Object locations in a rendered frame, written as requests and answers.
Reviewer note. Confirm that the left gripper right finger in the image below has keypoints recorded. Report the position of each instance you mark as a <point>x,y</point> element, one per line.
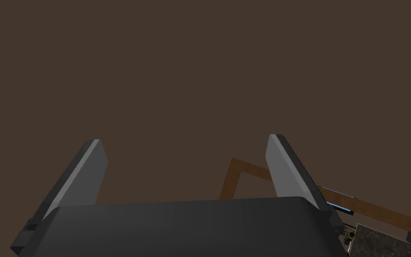
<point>287,175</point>

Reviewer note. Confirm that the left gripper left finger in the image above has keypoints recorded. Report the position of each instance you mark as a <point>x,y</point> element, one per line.
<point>80,178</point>

